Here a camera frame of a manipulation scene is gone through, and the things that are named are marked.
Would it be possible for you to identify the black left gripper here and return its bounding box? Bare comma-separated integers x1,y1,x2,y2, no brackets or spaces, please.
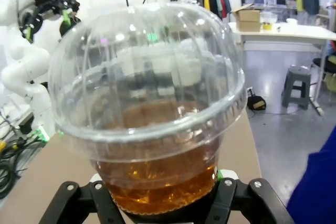
25,0,80,41

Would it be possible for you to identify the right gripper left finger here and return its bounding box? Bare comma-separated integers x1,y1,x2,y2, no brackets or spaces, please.
39,180,127,224

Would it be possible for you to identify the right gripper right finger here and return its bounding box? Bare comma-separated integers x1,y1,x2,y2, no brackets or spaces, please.
202,168,295,224

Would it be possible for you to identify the clear dome-lid iced coffee cup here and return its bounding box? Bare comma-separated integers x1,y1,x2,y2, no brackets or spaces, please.
48,1,248,215

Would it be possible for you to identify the blue hoodie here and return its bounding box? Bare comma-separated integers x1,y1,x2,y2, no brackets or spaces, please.
286,125,336,224

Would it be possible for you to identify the black bag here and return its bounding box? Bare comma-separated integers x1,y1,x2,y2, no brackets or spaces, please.
246,89,268,111

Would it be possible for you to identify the grey plastic stool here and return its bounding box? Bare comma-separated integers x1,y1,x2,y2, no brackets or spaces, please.
281,65,312,110

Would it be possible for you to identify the black chair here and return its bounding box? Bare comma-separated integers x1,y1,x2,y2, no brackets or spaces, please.
311,55,336,79

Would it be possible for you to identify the long white table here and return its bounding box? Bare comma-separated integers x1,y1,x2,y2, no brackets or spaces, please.
227,20,336,116

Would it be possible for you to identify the closed cardboard box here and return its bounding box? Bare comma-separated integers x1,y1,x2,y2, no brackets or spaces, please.
236,20,262,33

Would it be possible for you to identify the open cardboard box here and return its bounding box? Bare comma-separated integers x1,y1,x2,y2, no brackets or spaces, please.
230,3,263,22

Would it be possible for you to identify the person in yellow top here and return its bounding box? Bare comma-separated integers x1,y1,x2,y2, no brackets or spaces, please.
294,0,304,24

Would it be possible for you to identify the person in dark jacket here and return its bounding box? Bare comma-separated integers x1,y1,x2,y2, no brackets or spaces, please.
301,0,321,26

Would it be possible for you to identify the bundle of black cables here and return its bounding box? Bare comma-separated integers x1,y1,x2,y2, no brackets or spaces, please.
0,103,51,199

